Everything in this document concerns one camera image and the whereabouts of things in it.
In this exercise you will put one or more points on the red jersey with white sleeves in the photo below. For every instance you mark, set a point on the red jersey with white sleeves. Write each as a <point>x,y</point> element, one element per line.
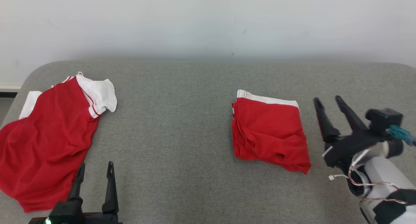
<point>45,143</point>

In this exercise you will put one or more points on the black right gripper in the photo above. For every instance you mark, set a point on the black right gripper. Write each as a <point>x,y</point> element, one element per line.
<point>351,146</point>

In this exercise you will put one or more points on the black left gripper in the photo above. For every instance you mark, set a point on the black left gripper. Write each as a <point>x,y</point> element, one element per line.
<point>68,212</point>

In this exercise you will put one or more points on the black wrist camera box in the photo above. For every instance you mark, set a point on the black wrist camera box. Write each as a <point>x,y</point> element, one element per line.
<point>383,118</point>

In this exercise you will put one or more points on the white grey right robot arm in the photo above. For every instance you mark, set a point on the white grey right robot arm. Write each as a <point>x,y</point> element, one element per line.
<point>386,175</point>

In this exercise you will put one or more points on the grey fabric sofa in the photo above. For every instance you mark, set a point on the grey fabric sofa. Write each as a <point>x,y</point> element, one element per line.
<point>178,136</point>

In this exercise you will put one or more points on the white wall skirting board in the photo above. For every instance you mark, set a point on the white wall skirting board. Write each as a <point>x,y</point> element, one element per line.
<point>8,88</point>

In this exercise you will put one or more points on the red shorts white waistband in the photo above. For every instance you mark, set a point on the red shorts white waistband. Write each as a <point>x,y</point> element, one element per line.
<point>269,133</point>

